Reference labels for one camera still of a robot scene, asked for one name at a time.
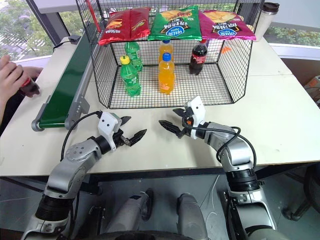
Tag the grey right robot leg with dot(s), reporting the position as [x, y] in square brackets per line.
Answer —
[191, 217]

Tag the grey robot leg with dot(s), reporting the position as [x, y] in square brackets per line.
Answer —
[191, 217]
[130, 215]

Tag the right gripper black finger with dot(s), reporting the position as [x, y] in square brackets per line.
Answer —
[172, 127]
[180, 111]

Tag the dark rounded robot torso edge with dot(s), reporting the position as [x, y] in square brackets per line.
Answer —
[150, 236]

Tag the green conveyor belt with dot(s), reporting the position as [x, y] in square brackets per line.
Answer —
[65, 85]

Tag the brown cardboard box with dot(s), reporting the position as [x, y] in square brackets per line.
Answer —
[312, 90]

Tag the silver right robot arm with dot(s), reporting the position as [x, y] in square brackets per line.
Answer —
[237, 152]

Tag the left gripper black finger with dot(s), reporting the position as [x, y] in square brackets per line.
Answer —
[137, 137]
[125, 120]

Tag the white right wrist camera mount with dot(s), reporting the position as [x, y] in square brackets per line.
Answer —
[197, 105]

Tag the person right hand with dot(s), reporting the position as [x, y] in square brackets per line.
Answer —
[10, 75]

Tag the person dark clothing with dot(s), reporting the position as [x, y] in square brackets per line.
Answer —
[12, 112]

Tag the orange soda bottle blue cap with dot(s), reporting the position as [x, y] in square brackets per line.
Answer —
[166, 77]
[166, 48]

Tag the person right forearm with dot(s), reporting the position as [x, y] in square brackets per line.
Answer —
[2, 110]

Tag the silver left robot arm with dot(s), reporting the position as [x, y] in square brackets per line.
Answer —
[75, 152]

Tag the person left hand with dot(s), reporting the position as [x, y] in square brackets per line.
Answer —
[32, 72]

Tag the small orange object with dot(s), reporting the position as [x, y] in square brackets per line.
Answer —
[226, 50]

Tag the magenta chips bag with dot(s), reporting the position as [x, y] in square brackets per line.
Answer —
[225, 27]

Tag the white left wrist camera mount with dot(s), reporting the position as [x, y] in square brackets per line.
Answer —
[108, 123]

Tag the green chips bag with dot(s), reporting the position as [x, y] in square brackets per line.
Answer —
[175, 25]

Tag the white tumbler black lid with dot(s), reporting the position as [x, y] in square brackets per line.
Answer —
[265, 22]

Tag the red plastic bar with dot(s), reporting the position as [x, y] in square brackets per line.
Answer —
[93, 17]

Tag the grey power adapter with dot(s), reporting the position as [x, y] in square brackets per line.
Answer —
[74, 39]

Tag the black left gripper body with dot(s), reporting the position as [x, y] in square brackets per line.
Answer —
[121, 140]

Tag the cola bottle red label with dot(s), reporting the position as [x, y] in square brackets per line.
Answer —
[197, 60]
[31, 88]

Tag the grey left robot leg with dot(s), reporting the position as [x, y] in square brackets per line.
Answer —
[130, 215]

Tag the red chips bag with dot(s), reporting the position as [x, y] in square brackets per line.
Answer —
[125, 25]

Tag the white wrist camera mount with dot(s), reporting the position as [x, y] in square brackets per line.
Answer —
[108, 123]
[197, 105]

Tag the green soda bottle yellow cap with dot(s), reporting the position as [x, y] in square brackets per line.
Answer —
[130, 80]

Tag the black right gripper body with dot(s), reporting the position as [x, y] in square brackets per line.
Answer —
[187, 122]

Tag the black chair base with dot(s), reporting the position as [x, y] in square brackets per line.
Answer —
[307, 200]

